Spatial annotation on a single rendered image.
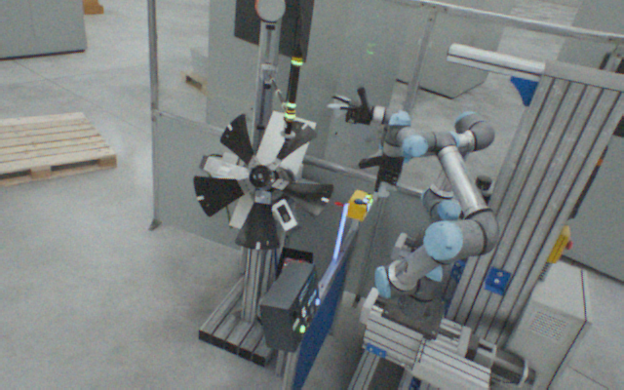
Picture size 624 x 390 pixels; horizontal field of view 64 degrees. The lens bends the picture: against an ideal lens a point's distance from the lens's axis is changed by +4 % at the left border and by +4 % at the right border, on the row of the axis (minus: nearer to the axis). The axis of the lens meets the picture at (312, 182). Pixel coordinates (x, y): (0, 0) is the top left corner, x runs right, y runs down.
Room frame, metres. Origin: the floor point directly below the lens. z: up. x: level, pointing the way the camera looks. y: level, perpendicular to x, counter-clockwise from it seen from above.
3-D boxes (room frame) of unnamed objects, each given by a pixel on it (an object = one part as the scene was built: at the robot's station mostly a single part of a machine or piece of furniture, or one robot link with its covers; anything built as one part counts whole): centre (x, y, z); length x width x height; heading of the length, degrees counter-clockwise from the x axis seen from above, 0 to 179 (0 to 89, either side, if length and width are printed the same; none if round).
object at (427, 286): (1.51, -0.50, 1.20); 0.13 x 0.12 x 0.14; 114
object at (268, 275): (2.42, 0.19, 0.58); 0.09 x 0.05 x 1.15; 74
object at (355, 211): (2.25, -0.28, 1.02); 0.16 x 0.10 x 0.11; 164
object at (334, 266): (1.87, -0.17, 0.82); 0.90 x 0.04 x 0.08; 164
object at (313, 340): (1.87, -0.17, 0.45); 0.82 x 0.02 x 0.66; 164
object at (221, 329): (2.29, 0.22, 0.04); 0.62 x 0.45 x 0.08; 164
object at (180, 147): (2.75, -0.06, 0.50); 2.59 x 0.03 x 0.91; 74
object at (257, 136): (2.75, 0.38, 0.90); 0.08 x 0.06 x 1.80; 109
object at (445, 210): (1.98, -0.67, 1.20); 0.13 x 0.12 x 0.14; 16
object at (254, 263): (2.20, 0.25, 0.46); 0.09 x 0.05 x 0.91; 74
